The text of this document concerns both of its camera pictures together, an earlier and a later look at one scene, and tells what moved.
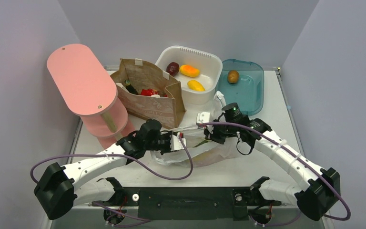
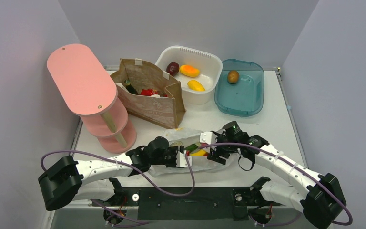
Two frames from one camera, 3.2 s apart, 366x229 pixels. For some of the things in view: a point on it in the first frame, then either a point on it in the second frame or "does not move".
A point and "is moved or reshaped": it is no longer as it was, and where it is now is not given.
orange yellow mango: (189, 70) does not move
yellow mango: (195, 85) does not move
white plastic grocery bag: (204, 154) is moved or reshaped
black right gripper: (210, 132) to (215, 153)
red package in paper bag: (150, 92) does not move
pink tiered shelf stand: (79, 85) does not move
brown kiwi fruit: (233, 76) does not move
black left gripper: (167, 135) to (174, 149)
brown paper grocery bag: (148, 93) does not move
